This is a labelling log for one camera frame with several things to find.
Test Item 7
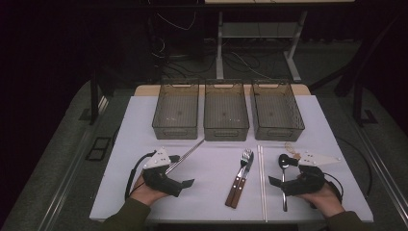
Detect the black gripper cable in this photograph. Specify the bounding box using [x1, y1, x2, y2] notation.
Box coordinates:
[124, 150, 158, 201]
[322, 172, 344, 204]

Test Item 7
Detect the tangle of floor cables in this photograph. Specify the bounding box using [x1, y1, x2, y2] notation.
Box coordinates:
[150, 9, 290, 81]

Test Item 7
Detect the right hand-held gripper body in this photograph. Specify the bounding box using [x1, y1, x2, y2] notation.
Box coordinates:
[281, 151, 342, 197]

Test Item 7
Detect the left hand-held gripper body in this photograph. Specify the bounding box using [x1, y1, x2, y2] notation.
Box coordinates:
[142, 147, 185, 198]

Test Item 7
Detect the translucent grey plastic bin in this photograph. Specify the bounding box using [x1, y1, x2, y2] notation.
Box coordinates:
[151, 79, 200, 141]
[249, 79, 306, 142]
[203, 79, 250, 142]

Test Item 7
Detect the wooden-handled metal fork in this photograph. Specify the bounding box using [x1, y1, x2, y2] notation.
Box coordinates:
[224, 148, 253, 207]

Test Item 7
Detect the white metal desk frame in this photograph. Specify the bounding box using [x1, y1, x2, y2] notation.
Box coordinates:
[205, 0, 355, 84]

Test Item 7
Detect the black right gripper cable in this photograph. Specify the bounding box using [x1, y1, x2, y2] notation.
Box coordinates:
[322, 172, 344, 204]

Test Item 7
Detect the metal chopstick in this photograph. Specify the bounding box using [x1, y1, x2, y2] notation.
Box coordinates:
[165, 139, 205, 174]
[166, 139, 206, 175]

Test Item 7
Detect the wooden-handled metal knife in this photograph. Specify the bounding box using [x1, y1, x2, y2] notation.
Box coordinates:
[230, 151, 255, 210]

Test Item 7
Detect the small tan utensil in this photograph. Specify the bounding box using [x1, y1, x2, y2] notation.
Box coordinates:
[284, 141, 301, 161]

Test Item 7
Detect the metal spoon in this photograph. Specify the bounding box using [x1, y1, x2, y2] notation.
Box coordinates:
[278, 153, 291, 213]

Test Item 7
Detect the aluminium rail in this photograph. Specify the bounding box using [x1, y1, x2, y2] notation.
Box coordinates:
[38, 94, 110, 231]
[350, 123, 408, 222]

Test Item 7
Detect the thin black cable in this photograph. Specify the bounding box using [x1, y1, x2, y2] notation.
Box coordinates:
[335, 137, 373, 189]

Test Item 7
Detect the white chopstick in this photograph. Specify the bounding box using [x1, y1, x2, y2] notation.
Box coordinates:
[259, 144, 268, 223]
[257, 144, 267, 223]

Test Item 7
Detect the person's right hand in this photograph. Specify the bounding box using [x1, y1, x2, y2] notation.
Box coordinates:
[296, 184, 345, 218]

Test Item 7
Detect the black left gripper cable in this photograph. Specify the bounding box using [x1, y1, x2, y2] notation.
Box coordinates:
[124, 150, 158, 201]

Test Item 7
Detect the person's left hand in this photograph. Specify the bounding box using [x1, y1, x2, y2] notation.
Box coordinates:
[129, 174, 167, 206]

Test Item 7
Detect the black metal stand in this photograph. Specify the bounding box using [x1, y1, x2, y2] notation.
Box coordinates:
[89, 68, 112, 126]
[309, 13, 408, 128]

